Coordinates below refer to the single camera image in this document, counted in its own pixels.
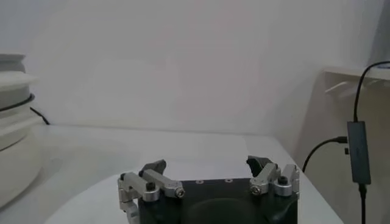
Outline white round plate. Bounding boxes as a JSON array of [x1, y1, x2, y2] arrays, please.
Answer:
[[44, 170, 345, 224]]

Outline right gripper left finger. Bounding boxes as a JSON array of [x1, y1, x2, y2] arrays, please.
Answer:
[[117, 159, 186, 224]]

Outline black cooker power cable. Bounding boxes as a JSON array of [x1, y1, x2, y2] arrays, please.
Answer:
[[29, 107, 51, 125]]

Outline cream electric cooker base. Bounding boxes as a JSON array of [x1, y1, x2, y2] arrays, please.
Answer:
[[0, 71, 43, 209]]

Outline black usb cable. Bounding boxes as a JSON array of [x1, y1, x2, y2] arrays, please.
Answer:
[[302, 136, 349, 173], [358, 183, 367, 224], [352, 60, 390, 122]]

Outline white side desk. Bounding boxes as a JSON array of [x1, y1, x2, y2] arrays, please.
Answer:
[[292, 65, 390, 224]]

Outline grey usb hub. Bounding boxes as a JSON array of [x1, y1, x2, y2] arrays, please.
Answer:
[[346, 121, 372, 186]]

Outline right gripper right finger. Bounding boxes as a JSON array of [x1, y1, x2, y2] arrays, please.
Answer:
[[246, 155, 301, 198]]

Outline grey upright panel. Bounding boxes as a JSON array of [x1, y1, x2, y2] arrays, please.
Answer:
[[367, 0, 390, 68]]

